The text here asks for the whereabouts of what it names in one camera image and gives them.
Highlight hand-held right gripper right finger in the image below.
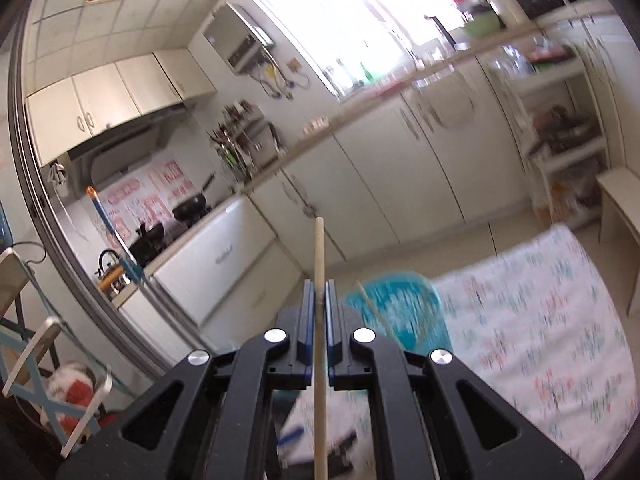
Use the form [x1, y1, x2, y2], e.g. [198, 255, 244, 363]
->
[325, 280, 586, 480]

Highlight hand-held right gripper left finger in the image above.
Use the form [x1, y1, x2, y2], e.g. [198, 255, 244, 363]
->
[55, 280, 317, 480]

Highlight single pale wooden chopstick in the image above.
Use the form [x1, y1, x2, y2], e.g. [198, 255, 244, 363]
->
[314, 217, 328, 480]

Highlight teal plastic utensil cup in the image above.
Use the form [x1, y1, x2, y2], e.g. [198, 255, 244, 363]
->
[345, 270, 453, 356]

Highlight white stove cabinet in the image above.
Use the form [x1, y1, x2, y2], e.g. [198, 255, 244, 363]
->
[120, 195, 301, 331]

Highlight white door base cabinets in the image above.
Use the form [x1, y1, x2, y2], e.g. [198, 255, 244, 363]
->
[240, 45, 531, 271]

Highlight black frying pan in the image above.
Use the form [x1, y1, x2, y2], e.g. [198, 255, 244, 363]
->
[172, 174, 217, 222]

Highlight black cooking pot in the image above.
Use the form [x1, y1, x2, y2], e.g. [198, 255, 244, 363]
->
[129, 222, 166, 266]

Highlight floral tablecloth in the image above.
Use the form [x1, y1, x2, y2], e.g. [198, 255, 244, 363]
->
[280, 224, 633, 480]

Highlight pink printed backsplash sheet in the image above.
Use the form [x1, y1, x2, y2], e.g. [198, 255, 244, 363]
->
[95, 160, 196, 246]

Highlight steel kettle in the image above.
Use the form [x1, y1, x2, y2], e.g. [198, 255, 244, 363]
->
[95, 249, 132, 296]

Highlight range hood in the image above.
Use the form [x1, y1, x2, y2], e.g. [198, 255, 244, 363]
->
[67, 102, 196, 186]

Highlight red and white plush slipper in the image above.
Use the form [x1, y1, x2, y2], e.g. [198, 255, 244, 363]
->
[47, 364, 96, 433]

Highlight white corner shelf rack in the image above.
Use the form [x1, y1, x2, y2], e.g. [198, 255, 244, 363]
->
[487, 45, 608, 231]

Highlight kitchen window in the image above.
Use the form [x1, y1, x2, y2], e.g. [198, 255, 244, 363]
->
[250, 0, 461, 101]

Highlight dark pan with lid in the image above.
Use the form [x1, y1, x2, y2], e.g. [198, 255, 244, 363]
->
[532, 105, 601, 151]

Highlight black faucet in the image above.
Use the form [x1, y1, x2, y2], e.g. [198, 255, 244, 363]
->
[425, 15, 453, 48]

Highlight green bowl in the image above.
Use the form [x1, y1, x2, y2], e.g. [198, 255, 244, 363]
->
[462, 10, 503, 38]

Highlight white plastic jug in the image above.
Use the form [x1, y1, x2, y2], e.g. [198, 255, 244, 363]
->
[480, 0, 528, 28]

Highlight wall utensil rack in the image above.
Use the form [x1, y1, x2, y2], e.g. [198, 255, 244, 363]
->
[207, 102, 281, 183]

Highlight blue handled mop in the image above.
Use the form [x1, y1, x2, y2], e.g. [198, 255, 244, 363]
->
[86, 186, 143, 286]

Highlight water heater hoses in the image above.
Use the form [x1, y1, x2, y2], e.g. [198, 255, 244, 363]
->
[252, 60, 311, 101]

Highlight grey sliding door frame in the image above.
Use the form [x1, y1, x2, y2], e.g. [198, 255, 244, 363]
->
[7, 5, 211, 396]

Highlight wall water heater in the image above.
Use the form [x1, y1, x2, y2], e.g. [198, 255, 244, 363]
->
[202, 2, 276, 73]

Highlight black cable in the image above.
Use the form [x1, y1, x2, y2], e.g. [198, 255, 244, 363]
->
[10, 241, 48, 266]

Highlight white wall cabinets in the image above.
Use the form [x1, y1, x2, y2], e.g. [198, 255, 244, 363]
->
[25, 50, 218, 166]

